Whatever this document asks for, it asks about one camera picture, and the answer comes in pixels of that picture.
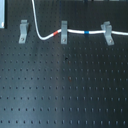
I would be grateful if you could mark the left grey cable clip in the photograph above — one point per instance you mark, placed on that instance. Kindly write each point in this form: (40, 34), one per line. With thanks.
(24, 25)

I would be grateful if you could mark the grey cable clip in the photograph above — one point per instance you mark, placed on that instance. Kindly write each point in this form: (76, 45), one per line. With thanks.
(106, 26)
(64, 32)
(24, 25)

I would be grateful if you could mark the middle grey cable clip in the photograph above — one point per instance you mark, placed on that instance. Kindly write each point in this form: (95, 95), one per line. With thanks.
(64, 32)

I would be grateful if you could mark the light grey panel at corner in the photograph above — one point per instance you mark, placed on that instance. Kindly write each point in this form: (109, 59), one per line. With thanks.
(2, 14)

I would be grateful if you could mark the right grey cable clip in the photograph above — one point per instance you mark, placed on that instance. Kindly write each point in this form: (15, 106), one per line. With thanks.
(106, 26)

